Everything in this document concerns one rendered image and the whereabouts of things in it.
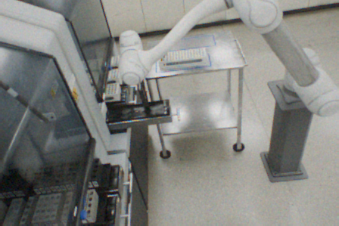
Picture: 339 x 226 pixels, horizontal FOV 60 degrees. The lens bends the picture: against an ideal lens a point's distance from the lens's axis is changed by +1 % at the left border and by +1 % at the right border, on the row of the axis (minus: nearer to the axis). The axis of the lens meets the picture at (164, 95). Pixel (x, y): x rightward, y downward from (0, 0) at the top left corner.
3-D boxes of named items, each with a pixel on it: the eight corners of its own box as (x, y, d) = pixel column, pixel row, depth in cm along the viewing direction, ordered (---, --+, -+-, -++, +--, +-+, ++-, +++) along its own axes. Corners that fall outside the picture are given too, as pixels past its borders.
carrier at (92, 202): (94, 196, 120) (89, 189, 116) (98, 196, 120) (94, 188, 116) (89, 224, 111) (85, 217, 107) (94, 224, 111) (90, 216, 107)
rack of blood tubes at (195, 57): (159, 70, 182) (157, 62, 178) (160, 61, 190) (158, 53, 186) (206, 64, 179) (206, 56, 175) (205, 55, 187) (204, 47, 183)
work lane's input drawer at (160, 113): (49, 141, 160) (42, 130, 155) (55, 123, 171) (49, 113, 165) (181, 124, 156) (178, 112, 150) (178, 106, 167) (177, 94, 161)
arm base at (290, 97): (303, 75, 177) (305, 68, 173) (320, 100, 160) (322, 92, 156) (273, 80, 178) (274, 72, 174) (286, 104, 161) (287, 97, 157)
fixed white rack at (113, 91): (69, 109, 169) (66, 100, 165) (73, 97, 176) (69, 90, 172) (120, 102, 167) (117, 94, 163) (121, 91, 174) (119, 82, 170)
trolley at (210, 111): (160, 160, 231) (139, 78, 178) (160, 119, 266) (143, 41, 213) (246, 152, 225) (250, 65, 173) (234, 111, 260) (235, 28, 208)
